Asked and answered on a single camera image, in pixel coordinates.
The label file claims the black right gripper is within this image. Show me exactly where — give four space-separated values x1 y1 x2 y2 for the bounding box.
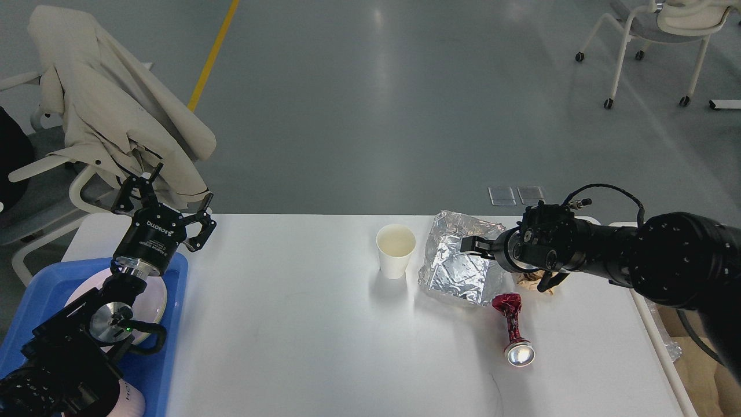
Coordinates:
461 227 522 273

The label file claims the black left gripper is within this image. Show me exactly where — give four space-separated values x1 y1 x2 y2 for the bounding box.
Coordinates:
109 163 217 276

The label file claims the aluminium foil tray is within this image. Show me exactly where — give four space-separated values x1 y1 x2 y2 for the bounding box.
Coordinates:
417 210 515 306

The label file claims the pink plate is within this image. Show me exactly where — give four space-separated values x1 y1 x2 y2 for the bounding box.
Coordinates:
90 277 167 345

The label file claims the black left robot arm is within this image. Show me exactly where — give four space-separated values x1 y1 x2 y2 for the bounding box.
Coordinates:
2 164 217 416

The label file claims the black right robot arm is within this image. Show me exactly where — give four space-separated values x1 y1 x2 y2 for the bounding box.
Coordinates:
460 192 740 382

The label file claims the clear floor plate left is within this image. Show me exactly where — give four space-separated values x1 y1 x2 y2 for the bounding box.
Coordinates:
487 186 517 207

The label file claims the clear floor plate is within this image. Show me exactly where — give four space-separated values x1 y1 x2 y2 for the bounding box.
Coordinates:
517 185 545 206
487 186 517 207

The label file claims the clear floor plate right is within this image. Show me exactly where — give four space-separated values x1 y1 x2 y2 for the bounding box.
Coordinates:
517 185 545 206

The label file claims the white paper cup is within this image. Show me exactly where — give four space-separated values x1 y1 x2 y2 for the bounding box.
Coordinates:
376 224 416 280

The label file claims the white office chair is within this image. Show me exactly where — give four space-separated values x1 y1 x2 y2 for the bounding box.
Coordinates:
2 107 116 286

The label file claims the red foil wrapped glass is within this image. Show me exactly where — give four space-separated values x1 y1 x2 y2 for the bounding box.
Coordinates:
491 292 535 367

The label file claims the beige jacket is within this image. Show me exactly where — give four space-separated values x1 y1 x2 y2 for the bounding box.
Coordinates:
27 5 217 209

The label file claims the blue plastic tray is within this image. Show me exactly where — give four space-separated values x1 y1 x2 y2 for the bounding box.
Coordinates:
1 253 189 416

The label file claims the person in dark clothes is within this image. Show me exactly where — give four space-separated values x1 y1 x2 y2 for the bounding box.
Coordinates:
1 108 35 211

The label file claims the cream plastic bin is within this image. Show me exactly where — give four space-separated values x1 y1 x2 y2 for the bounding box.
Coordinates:
608 222 741 417

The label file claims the white table leg base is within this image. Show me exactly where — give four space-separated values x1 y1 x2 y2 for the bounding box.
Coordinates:
709 98 741 111

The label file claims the white chair with castors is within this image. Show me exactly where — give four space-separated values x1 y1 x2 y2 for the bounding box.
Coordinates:
575 1 739 110

